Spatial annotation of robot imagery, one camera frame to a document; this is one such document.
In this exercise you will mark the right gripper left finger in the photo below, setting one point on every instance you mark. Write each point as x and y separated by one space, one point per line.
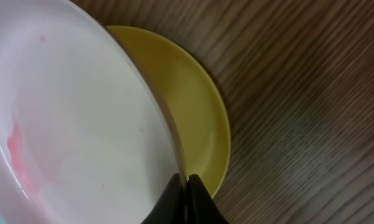
169 209

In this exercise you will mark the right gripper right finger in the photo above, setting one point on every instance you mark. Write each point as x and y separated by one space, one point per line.
201 207

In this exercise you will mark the yellow-green plate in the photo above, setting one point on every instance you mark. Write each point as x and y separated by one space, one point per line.
193 99

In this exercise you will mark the white pink plate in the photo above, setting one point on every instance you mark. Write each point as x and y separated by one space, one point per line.
84 135

